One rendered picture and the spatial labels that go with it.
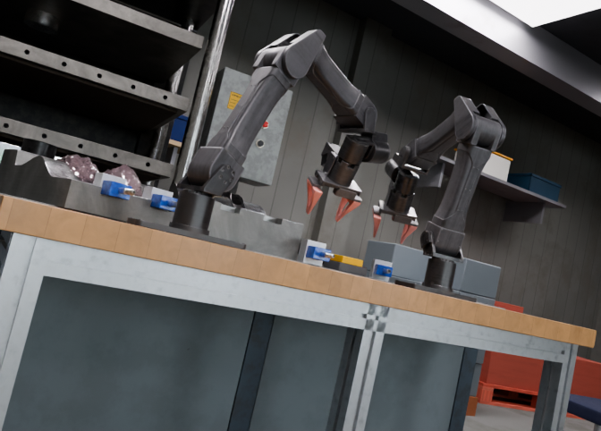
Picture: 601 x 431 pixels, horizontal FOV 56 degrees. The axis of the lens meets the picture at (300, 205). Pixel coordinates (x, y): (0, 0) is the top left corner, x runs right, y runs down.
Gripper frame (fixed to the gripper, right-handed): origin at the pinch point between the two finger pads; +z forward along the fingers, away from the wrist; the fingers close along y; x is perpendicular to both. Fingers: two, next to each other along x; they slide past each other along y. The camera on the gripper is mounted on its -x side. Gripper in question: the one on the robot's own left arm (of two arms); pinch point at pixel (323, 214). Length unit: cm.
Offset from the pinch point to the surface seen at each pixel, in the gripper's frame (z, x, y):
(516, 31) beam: -67, -290, -232
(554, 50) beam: -67, -297, -280
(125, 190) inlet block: -0.1, 13.2, 45.9
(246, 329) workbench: 27.6, 12.0, 11.3
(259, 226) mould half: 7.7, -1.0, 13.2
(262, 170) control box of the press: 28, -91, -13
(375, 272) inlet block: 16.1, -7.3, -25.7
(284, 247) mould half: 10.8, 0.4, 5.7
